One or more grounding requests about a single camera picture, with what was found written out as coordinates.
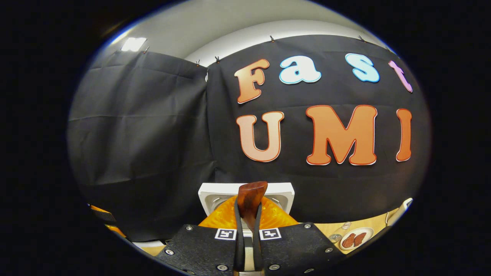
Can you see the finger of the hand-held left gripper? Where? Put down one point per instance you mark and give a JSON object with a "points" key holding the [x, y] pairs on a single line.
{"points": [[103, 216]]}

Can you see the white round plate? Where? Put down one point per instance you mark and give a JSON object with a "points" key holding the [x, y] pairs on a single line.
{"points": [[369, 232]]}

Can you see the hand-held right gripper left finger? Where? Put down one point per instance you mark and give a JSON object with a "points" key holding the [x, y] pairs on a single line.
{"points": [[239, 249]]}

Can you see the ceiling light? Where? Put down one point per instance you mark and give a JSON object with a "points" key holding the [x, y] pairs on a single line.
{"points": [[133, 44]]}

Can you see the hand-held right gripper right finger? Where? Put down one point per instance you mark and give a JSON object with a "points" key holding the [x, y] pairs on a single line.
{"points": [[257, 249]]}

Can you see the white rice cooker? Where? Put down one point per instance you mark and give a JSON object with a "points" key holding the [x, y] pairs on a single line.
{"points": [[215, 189]]}

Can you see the brown wooden spoon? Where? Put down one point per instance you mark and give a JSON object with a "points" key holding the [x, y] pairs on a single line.
{"points": [[249, 199]]}

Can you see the black backdrop cloth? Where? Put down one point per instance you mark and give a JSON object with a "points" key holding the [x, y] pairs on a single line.
{"points": [[145, 134]]}

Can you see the red meat piece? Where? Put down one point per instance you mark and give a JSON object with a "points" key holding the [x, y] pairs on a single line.
{"points": [[348, 240], [360, 239]]}

